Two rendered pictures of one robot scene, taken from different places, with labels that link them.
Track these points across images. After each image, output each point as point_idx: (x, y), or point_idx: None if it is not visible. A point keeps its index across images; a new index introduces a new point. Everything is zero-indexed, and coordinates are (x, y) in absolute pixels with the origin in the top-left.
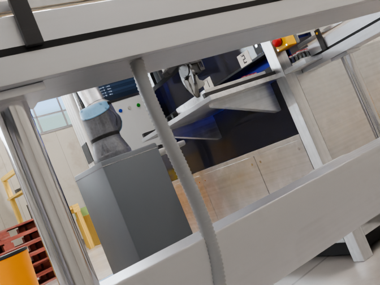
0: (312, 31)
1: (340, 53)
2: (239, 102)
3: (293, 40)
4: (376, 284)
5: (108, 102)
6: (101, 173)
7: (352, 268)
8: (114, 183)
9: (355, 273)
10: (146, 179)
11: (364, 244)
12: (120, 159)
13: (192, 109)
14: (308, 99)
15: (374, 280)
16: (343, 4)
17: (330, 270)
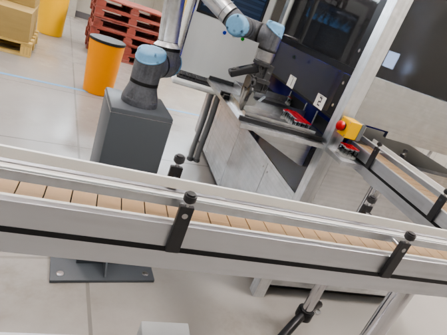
0: (391, 133)
1: (370, 183)
2: (271, 137)
3: (353, 137)
4: (227, 326)
5: (175, 50)
6: (108, 113)
7: (239, 293)
8: (111, 129)
9: (234, 300)
10: (142, 141)
11: (263, 288)
12: (131, 114)
13: (231, 112)
14: (324, 180)
15: (231, 321)
16: (253, 276)
17: (232, 277)
